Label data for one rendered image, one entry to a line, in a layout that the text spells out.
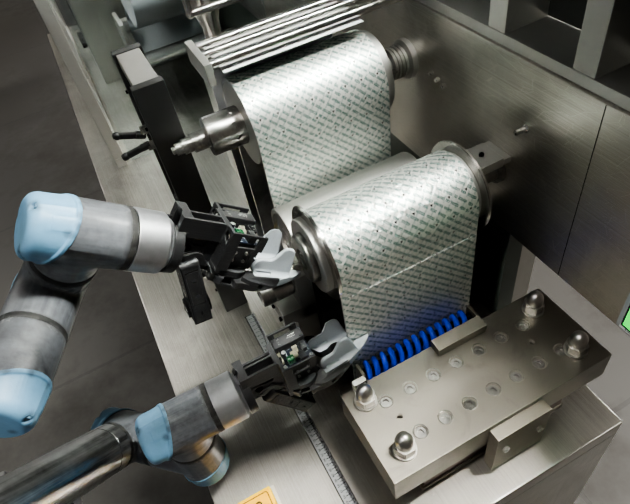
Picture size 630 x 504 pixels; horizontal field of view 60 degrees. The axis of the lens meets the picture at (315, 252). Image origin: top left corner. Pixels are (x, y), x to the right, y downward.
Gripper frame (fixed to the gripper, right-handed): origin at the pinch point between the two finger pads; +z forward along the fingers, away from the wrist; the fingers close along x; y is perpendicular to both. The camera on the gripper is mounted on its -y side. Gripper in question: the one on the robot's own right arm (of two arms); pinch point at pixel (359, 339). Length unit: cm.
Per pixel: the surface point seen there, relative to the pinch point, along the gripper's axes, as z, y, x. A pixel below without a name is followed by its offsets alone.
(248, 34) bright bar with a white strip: 3, 37, 34
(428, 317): 13.0, -3.6, -0.2
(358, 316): 0.2, 6.2, -0.3
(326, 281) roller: -3.5, 16.2, 0.4
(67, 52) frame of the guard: -24, 18, 102
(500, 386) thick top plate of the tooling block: 15.6, -5.9, -15.5
